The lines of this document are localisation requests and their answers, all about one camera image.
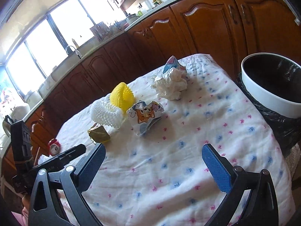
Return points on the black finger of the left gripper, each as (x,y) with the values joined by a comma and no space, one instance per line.
(58,162)

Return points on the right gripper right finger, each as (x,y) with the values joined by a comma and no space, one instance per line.
(261,206)

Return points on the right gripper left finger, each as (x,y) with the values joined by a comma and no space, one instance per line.
(46,207)

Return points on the white foam fruit net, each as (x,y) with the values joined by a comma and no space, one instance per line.
(105,113)

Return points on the cartoon cat wrapper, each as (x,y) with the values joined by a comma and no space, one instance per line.
(143,116)

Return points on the white paper ball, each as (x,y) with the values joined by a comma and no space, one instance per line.
(169,85)

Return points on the chrome kitchen faucet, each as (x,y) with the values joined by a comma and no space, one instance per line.
(70,50)

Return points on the white rimmed trash bin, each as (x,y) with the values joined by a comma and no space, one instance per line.
(274,81)

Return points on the black trash bag liner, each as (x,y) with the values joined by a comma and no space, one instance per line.
(286,130)

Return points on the wooden kitchen base cabinets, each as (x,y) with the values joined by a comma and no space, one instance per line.
(270,26)

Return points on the red soda can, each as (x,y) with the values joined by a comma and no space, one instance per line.
(54,147)

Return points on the gold foil wrapper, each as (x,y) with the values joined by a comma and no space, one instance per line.
(98,134)

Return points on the grey speckled countertop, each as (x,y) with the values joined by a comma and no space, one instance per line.
(176,28)

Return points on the yellow foam fruit net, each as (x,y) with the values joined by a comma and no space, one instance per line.
(122,97)

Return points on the white floral tablecloth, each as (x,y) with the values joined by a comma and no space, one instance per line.
(160,178)

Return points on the dish drying rack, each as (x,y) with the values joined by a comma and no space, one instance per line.
(101,31)

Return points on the crumpled colourful cartoon wrapper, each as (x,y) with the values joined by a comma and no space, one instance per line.
(172,62)

